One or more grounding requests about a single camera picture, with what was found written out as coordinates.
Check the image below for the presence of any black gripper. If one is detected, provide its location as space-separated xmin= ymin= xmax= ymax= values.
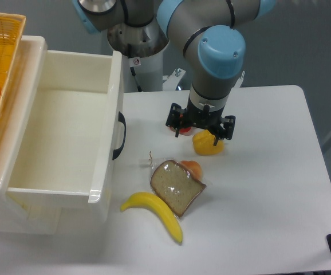
xmin=165 ymin=91 xmax=236 ymax=146

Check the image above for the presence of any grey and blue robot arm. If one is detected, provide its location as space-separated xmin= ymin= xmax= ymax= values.
xmin=73 ymin=1 xmax=275 ymax=142

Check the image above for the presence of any orange peach behind toast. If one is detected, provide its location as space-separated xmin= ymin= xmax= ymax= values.
xmin=180 ymin=160 xmax=203 ymax=180

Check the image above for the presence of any brown toast slice in wrap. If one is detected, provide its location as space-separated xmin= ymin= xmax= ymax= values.
xmin=150 ymin=159 xmax=206 ymax=217

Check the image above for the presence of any red round toy food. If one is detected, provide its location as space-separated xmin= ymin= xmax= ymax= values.
xmin=168 ymin=127 xmax=192 ymax=135

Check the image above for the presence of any yellow bell pepper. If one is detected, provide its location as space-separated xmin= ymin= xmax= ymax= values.
xmin=192 ymin=129 xmax=224 ymax=156

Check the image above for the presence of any yellow banana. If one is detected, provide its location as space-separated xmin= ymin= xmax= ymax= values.
xmin=120 ymin=192 xmax=183 ymax=244

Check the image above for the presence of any white open drawer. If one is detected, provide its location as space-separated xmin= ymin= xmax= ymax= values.
xmin=6 ymin=50 xmax=126 ymax=227

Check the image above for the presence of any white drawer cabinet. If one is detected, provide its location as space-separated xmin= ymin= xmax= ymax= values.
xmin=0 ymin=36 xmax=61 ymax=234

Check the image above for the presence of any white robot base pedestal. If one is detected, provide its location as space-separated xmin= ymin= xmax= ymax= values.
xmin=107 ymin=19 xmax=171 ymax=93

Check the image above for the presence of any black cable on pedestal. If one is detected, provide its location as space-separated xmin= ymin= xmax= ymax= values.
xmin=129 ymin=66 xmax=142 ymax=93

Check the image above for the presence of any black drawer handle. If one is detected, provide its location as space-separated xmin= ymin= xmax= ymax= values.
xmin=112 ymin=111 xmax=127 ymax=160

